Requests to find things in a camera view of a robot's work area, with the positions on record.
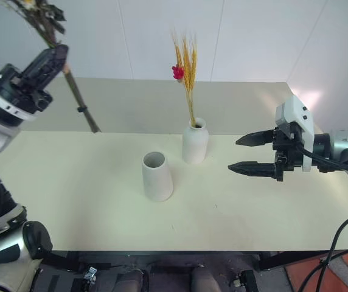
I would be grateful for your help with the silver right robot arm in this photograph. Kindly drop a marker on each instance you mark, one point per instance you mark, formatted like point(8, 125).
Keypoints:
point(344, 143)

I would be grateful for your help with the yellow wheat bouquet, red flower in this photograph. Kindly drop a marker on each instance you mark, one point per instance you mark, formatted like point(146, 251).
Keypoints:
point(187, 70)

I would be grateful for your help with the silver metal buckle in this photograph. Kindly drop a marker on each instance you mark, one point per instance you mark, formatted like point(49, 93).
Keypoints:
point(91, 273)

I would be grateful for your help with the brown stemmed dried flower bouquet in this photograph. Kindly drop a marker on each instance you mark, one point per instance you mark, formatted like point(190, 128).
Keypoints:
point(73, 88)

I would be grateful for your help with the black table frame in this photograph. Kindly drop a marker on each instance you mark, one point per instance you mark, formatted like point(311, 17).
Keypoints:
point(271, 261)

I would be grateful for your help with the white bottle shaped vase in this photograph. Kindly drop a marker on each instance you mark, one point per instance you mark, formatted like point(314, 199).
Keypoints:
point(194, 143)

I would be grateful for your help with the white conical vase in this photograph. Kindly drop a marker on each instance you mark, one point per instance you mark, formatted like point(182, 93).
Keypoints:
point(157, 182)

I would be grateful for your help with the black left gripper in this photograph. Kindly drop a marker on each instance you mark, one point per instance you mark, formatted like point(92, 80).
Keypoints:
point(25, 94)

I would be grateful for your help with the small black block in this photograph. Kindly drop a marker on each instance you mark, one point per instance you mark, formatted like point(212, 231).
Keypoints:
point(247, 278)

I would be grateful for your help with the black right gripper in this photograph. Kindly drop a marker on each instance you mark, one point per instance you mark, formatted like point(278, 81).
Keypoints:
point(286, 152)

